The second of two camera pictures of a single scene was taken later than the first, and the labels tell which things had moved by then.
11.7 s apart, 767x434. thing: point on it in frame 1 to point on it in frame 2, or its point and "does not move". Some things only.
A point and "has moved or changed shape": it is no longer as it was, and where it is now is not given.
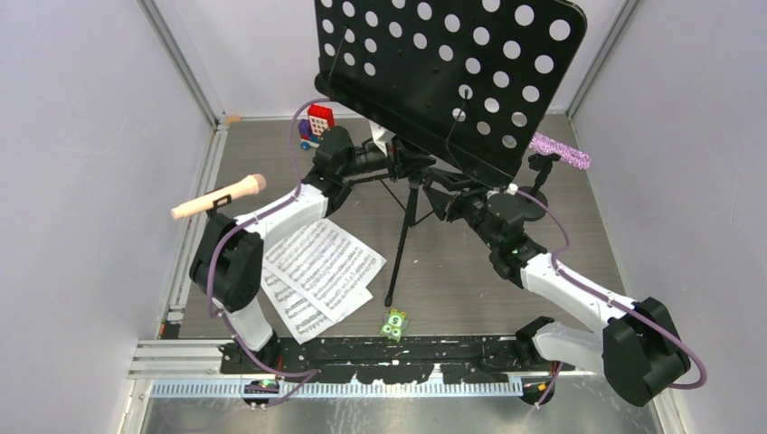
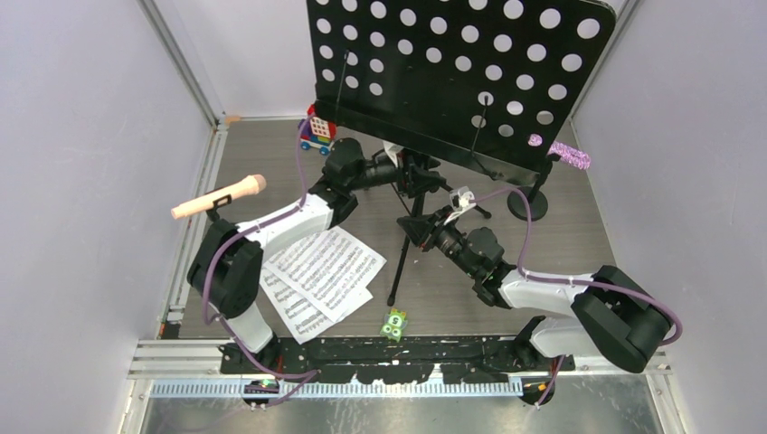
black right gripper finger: (438, 201) to (415, 225)
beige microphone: (253, 184) does not move
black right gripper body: (470, 207) to (447, 238)
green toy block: (393, 324) does not move
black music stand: (460, 83) has moved or changed shape
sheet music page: (325, 264) does not move
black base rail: (458, 358) does not move
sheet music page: (303, 318) does not move
